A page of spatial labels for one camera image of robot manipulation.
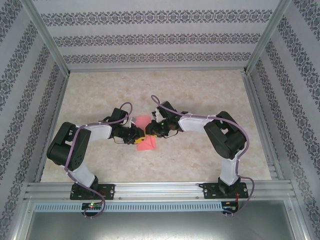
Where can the pink cloth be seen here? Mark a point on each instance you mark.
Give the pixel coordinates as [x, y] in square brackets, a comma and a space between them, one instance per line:
[146, 145]

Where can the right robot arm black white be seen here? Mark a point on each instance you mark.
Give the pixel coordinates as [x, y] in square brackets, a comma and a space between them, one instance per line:
[225, 140]

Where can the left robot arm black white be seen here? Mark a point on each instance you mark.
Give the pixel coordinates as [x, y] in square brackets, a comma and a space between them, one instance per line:
[75, 150]

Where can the grey metal sheet panel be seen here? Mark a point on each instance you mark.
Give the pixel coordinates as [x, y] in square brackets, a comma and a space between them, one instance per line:
[160, 227]

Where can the left controller board green light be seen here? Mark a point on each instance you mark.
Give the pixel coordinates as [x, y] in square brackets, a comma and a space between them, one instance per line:
[92, 205]

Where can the right controller board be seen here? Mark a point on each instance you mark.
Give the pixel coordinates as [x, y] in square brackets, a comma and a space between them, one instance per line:
[230, 205]

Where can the aluminium mounting rail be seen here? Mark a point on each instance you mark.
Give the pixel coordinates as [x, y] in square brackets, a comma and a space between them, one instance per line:
[160, 191]

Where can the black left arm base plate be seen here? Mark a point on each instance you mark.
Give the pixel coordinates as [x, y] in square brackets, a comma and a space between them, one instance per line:
[108, 191]

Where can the aluminium side rail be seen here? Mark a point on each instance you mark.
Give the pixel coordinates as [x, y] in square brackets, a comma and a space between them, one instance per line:
[260, 125]
[53, 125]

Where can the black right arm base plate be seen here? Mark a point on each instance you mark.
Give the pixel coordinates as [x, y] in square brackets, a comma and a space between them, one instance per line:
[210, 191]

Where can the aluminium frame post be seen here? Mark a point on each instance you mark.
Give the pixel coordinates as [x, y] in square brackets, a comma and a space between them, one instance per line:
[267, 35]
[46, 35]

